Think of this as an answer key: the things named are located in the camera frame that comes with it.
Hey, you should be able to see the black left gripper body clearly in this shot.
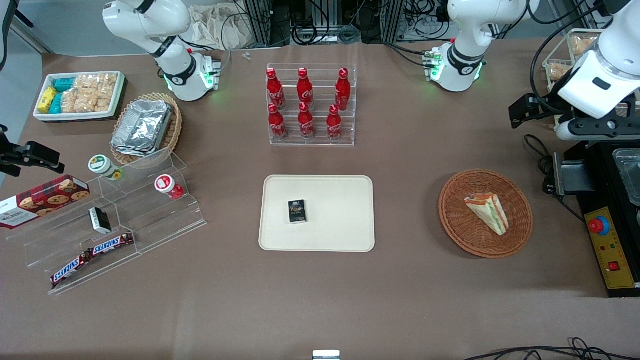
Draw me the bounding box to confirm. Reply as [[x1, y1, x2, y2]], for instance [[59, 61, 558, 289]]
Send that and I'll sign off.
[[520, 93, 564, 124]]

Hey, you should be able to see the triangular layered sandwich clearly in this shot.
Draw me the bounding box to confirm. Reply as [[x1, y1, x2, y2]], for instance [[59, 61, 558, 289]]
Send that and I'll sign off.
[[464, 193, 510, 237]]

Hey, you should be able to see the round brown wicker basket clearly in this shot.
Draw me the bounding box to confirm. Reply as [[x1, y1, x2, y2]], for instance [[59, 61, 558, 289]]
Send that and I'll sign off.
[[438, 169, 534, 259]]

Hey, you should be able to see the oval light wicker basket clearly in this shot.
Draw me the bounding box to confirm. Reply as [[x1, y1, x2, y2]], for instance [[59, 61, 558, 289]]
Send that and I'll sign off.
[[110, 92, 183, 167]]

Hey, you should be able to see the beige plastic tray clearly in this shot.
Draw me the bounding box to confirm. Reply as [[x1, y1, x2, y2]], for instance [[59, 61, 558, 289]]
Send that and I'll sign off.
[[258, 174, 376, 253]]

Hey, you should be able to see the red tartan cookie box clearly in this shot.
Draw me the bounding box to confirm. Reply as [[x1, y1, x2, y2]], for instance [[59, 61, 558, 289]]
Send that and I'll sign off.
[[0, 175, 91, 230]]

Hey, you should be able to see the green lidded cup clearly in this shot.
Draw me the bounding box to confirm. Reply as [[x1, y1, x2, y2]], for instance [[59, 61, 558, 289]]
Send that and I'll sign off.
[[88, 154, 124, 182]]

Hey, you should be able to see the white rectangular snack bin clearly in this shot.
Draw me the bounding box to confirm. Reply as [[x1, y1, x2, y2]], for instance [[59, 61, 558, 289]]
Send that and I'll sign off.
[[33, 71, 126, 123]]

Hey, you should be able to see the yellow snack pack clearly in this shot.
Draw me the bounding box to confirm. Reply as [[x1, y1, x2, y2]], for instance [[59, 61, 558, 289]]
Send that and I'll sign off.
[[37, 86, 59, 114]]

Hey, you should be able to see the clear bag of rice crackers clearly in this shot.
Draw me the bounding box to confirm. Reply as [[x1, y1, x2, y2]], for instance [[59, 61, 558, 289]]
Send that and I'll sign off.
[[96, 73, 119, 100], [61, 90, 97, 114], [74, 74, 102, 94]]

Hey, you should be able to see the small black white box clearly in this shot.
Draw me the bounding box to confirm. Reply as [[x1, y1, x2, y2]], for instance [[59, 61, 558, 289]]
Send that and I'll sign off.
[[88, 207, 113, 235]]

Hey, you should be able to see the snickers chocolate bar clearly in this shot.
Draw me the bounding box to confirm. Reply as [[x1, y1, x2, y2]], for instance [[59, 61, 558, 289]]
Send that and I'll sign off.
[[90, 232, 135, 257], [50, 250, 94, 289]]

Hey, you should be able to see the aluminium foil container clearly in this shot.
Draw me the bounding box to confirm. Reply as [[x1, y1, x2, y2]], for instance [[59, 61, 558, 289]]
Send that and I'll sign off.
[[109, 99, 174, 158]]

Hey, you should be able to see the black machine housing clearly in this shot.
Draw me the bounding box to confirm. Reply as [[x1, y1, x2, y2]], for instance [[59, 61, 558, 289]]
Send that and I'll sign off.
[[564, 139, 640, 299]]

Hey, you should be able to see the clear acrylic stepped shelf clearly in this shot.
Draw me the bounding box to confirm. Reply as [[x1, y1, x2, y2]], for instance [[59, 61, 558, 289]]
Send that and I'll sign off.
[[6, 148, 208, 296]]

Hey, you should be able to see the red lidded cup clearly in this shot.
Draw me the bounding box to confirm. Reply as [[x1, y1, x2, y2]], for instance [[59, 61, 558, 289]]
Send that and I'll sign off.
[[154, 174, 185, 201]]

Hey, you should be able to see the clear plastic container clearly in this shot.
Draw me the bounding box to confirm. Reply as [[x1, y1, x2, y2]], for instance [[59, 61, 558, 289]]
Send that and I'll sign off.
[[612, 148, 640, 207]]

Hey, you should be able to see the red cola bottle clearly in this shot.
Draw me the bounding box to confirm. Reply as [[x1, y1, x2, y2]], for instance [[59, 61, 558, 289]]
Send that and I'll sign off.
[[297, 67, 315, 108], [266, 68, 286, 111], [326, 104, 344, 142], [334, 67, 352, 112], [298, 101, 316, 139], [267, 103, 289, 141]]

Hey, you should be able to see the clear acrylic bottle rack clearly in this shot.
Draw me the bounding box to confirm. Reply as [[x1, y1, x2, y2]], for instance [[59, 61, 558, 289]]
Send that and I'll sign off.
[[266, 63, 358, 147]]

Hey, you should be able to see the beige crumpled cloth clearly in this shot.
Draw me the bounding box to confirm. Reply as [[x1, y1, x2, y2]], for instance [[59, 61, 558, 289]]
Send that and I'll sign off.
[[186, 4, 252, 51]]

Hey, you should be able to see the small black printed box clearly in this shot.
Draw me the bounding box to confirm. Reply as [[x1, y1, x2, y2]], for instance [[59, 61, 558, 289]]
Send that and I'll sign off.
[[287, 199, 307, 224]]

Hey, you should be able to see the white wire rack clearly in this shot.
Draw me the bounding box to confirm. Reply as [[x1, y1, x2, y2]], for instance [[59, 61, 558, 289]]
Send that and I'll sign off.
[[542, 28, 607, 132]]

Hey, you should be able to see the black power cable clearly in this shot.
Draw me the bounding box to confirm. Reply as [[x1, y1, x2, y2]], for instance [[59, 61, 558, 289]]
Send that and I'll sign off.
[[523, 133, 587, 224]]

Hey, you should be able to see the black curved cable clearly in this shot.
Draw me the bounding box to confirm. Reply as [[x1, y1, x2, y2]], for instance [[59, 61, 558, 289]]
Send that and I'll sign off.
[[0, 0, 21, 72]]

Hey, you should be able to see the black base cable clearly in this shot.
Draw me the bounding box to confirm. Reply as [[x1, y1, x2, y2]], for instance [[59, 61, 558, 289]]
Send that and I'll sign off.
[[384, 42, 433, 68]]

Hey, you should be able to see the aluminium frame post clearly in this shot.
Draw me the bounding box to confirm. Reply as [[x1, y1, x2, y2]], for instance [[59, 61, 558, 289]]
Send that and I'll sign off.
[[244, 0, 275, 47], [381, 0, 407, 44]]

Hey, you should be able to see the coiled black cable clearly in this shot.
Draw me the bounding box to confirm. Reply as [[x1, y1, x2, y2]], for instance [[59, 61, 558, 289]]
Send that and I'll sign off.
[[291, 21, 319, 47]]

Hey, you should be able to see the thin black cable bundle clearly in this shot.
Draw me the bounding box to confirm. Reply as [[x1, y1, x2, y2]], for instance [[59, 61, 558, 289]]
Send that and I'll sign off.
[[462, 337, 640, 360]]

